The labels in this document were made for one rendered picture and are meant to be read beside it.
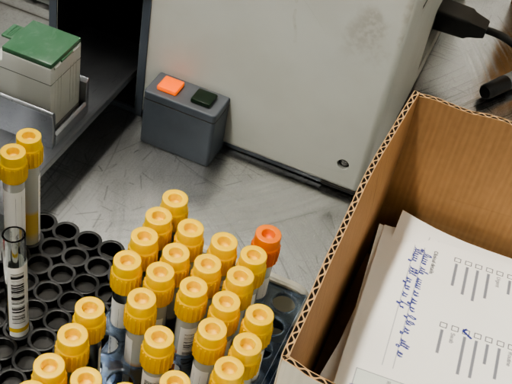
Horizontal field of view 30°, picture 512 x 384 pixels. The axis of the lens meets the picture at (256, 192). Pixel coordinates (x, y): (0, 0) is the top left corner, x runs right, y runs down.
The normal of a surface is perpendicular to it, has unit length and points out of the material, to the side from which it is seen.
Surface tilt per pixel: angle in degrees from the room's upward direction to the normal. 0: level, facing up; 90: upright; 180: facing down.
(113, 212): 0
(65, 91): 90
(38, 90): 90
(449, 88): 0
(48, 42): 0
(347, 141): 90
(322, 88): 90
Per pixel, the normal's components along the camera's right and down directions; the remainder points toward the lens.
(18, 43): 0.15, -0.73
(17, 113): -0.37, 0.59
